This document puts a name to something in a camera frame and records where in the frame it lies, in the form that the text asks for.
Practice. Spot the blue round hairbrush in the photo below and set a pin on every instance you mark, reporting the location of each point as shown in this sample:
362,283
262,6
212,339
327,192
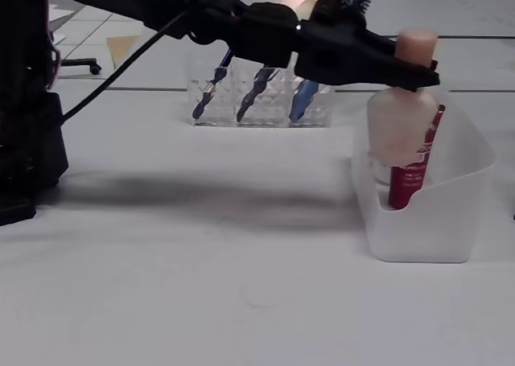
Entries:
303,98

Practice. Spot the thin dark blue brush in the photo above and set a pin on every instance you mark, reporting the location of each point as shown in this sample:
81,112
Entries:
207,94

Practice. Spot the black wheeled stand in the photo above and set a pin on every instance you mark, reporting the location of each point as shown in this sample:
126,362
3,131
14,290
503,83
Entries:
86,63

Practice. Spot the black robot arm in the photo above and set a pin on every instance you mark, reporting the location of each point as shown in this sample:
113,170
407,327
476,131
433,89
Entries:
120,4

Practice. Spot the translucent white plastic bin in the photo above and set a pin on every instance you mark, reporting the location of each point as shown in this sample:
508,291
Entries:
434,229

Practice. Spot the makeup brush with tan bristles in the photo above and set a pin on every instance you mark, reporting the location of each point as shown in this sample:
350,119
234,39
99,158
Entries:
251,96

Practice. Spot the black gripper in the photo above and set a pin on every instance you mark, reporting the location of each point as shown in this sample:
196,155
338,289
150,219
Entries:
339,62

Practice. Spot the pink cosmetic bottle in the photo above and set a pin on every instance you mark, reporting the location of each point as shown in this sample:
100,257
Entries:
394,128

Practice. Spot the brown cardboard piece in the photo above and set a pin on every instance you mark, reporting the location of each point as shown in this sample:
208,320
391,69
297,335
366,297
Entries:
122,50

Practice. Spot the red hand cream tube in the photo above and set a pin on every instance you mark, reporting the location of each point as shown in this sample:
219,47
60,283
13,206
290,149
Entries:
406,181

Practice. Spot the clear acrylic organizer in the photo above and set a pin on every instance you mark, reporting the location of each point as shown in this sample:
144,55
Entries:
273,100

